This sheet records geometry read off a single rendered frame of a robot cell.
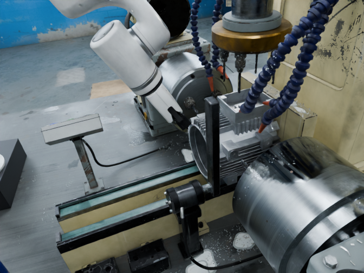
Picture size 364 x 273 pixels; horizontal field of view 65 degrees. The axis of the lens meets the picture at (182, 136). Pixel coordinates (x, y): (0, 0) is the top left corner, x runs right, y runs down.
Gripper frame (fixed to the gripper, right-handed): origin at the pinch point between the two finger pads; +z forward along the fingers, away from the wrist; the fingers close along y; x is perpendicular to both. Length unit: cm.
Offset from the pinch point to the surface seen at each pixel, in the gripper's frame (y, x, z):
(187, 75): -15.1, 10.2, -1.3
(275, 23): 12.2, 28.9, -13.1
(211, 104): 20.9, 7.1, -14.4
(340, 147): 23.0, 27.2, 22.3
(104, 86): -254, -51, 79
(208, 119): 20.0, 5.0, -11.1
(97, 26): -546, -24, 96
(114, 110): -70, -26, 19
